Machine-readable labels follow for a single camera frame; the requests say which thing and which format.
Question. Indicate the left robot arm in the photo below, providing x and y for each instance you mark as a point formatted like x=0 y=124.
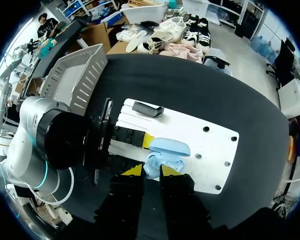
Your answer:
x=27 y=155

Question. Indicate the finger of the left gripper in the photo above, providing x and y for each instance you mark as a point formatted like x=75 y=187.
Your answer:
x=120 y=163
x=130 y=137

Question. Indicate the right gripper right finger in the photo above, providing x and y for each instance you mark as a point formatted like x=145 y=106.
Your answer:
x=180 y=200

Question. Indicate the white plate with black stands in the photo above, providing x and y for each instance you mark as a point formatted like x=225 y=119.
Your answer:
x=210 y=172

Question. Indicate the grey slotted basket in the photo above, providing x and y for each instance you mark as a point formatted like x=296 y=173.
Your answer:
x=72 y=75

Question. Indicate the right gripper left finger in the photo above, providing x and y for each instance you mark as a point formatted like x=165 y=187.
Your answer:
x=125 y=200

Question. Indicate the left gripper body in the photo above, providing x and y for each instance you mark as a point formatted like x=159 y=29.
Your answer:
x=97 y=145

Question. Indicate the light blue earbud case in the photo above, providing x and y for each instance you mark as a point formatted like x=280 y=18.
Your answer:
x=170 y=150

